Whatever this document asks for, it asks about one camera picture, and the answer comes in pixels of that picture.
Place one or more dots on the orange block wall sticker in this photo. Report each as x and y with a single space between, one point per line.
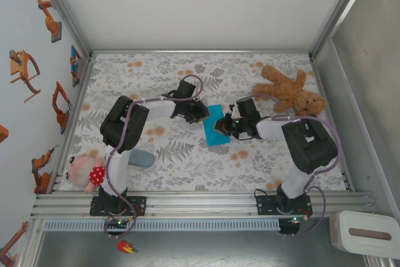
3 134

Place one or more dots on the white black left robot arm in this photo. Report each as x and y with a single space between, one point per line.
117 170

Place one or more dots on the black circuit board green LED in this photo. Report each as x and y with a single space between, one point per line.
287 226
118 223

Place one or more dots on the aluminium front rail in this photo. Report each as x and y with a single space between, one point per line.
203 204

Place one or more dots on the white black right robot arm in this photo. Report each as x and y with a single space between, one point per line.
297 179

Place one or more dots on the grey oval case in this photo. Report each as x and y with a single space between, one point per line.
142 159

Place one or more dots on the brown teddy bear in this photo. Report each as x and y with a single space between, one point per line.
290 92

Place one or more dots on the aluminium frame bar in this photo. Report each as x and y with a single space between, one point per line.
200 51

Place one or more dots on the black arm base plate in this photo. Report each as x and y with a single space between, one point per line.
140 206
264 206

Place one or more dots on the aluminium frame post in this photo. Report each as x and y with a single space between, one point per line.
342 10
65 10

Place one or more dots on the orange gripper wall sticker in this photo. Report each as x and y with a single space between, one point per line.
18 67

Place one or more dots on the floral table mat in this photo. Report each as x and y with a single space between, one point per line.
187 170

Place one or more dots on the small red yellow toy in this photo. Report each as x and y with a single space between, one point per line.
125 246

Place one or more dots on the blue orange machine wall sticker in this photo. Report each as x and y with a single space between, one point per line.
75 67

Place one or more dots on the pink plush doll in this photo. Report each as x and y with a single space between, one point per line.
81 171

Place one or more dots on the blue cloth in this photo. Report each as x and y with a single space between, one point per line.
215 135

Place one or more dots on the white tissue box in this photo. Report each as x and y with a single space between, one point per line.
365 232

